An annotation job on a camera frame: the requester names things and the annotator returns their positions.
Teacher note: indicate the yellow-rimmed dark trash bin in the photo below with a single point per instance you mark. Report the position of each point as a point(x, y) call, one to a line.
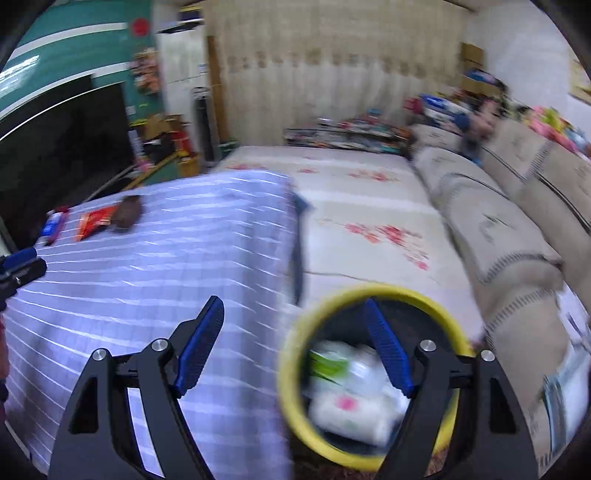
point(341, 318)

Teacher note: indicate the green and white packet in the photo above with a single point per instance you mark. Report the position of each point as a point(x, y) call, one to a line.
point(325, 364)

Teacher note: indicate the beige patterned curtain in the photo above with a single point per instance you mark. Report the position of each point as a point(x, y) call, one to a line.
point(323, 69)

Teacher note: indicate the beige sofa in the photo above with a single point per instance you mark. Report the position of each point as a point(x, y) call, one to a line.
point(503, 240)

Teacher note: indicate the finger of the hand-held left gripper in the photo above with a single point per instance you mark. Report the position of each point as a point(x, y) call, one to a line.
point(21, 256)

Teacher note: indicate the dark blue cloth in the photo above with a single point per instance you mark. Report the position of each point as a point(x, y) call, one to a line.
point(300, 240)

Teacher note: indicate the row of plush toys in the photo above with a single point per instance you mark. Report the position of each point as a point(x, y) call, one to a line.
point(554, 127)

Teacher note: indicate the red round wall sticker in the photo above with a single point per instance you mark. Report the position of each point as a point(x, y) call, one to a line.
point(141, 26)

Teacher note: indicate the black television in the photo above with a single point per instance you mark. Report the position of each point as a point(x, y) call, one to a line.
point(60, 152)

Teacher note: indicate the white cabinet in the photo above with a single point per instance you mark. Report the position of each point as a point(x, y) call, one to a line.
point(182, 64)

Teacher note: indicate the white tissue pack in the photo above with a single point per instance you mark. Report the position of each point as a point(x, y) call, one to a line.
point(341, 410)

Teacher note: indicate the yellow framed wall picture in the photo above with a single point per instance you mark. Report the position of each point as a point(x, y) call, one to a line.
point(581, 81)

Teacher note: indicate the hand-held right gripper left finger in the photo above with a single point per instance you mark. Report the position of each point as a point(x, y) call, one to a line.
point(201, 346)

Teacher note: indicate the blue and white packet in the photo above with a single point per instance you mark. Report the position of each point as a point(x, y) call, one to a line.
point(54, 226)

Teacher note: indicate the open cardboard box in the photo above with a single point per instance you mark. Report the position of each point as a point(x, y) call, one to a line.
point(161, 134)

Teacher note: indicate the stacked cardboard boxes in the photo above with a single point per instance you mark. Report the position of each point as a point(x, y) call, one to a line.
point(472, 64)

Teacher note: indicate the purple checkered tablecloth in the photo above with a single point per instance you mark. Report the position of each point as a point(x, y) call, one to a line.
point(161, 258)

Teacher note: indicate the floral white mat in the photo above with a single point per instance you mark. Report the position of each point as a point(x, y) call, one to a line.
point(369, 207)

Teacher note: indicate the red snack packet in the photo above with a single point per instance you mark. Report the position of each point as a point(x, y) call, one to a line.
point(94, 221)

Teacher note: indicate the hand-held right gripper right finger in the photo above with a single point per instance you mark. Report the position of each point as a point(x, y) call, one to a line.
point(388, 346)

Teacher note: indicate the blue star-print bag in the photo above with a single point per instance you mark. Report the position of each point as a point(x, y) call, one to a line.
point(438, 108)

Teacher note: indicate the cluttered glass table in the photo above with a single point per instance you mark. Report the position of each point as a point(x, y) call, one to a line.
point(346, 136)

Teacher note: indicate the artificial flower decoration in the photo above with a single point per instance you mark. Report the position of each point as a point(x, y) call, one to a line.
point(145, 71)

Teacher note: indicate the white loose papers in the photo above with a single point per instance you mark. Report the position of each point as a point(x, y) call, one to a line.
point(575, 327)

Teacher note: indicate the brown tray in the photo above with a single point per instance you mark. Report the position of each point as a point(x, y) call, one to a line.
point(127, 212)

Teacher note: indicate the black tower fan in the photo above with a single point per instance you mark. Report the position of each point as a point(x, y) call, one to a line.
point(203, 124)

